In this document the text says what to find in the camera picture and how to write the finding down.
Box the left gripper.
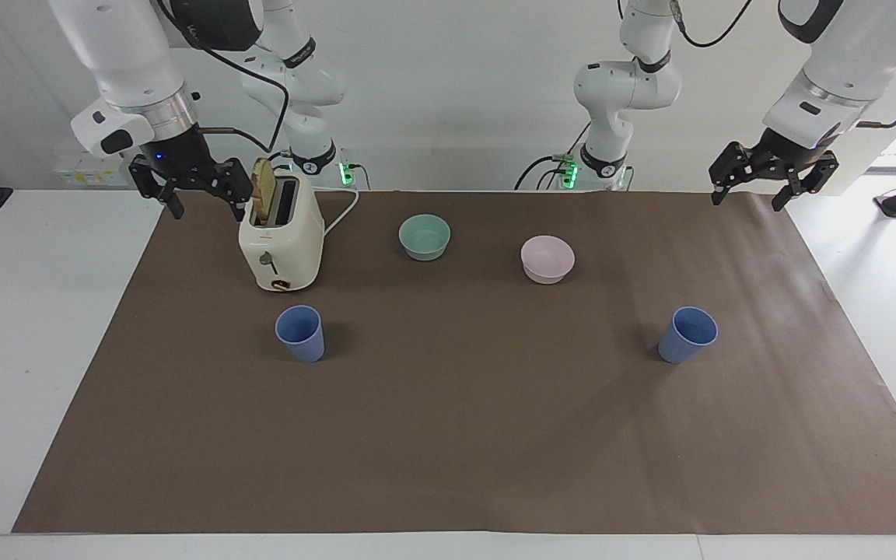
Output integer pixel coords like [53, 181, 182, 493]
[709, 128, 840, 213]

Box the white socket strip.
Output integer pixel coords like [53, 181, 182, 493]
[54, 158, 131, 189]

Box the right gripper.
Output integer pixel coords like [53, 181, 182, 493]
[128, 124, 255, 224]

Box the toast slice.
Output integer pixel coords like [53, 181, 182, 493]
[250, 158, 275, 227]

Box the pink bowl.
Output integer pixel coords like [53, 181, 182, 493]
[520, 235, 576, 285]

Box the white toaster cord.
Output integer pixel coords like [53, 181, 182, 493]
[314, 185, 362, 239]

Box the cream toaster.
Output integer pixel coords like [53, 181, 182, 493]
[238, 167, 326, 293]

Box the green bowl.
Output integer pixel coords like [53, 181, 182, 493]
[398, 214, 452, 262]

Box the blue cup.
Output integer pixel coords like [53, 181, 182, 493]
[657, 306, 720, 366]
[275, 305, 326, 365]

